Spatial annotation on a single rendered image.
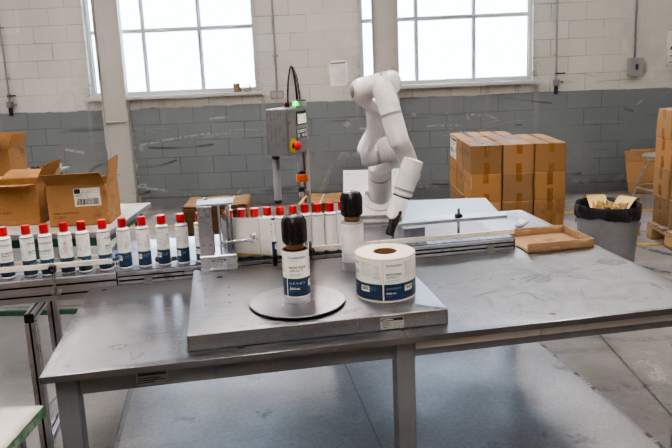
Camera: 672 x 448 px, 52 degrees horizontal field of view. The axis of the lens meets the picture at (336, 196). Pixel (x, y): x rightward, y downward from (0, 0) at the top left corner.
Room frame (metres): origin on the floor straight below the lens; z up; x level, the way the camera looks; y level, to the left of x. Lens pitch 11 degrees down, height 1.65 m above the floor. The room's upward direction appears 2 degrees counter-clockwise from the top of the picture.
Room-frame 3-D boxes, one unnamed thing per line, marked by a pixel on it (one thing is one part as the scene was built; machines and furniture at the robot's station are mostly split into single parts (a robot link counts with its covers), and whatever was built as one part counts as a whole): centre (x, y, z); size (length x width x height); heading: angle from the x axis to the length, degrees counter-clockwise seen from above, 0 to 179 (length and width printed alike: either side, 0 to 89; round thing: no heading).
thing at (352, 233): (2.48, -0.06, 1.03); 0.09 x 0.09 x 0.30
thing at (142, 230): (2.63, 0.77, 0.98); 0.05 x 0.05 x 0.20
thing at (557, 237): (2.91, -0.92, 0.85); 0.30 x 0.26 x 0.04; 99
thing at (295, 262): (2.13, 0.14, 1.04); 0.09 x 0.09 x 0.29
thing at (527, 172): (6.36, -1.58, 0.45); 1.20 x 0.84 x 0.89; 0
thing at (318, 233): (2.74, 0.08, 0.98); 0.05 x 0.05 x 0.20
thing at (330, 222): (2.75, 0.03, 0.98); 0.05 x 0.05 x 0.20
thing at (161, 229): (2.64, 0.70, 0.98); 0.05 x 0.05 x 0.20
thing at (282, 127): (2.81, 0.19, 1.38); 0.17 x 0.10 x 0.19; 154
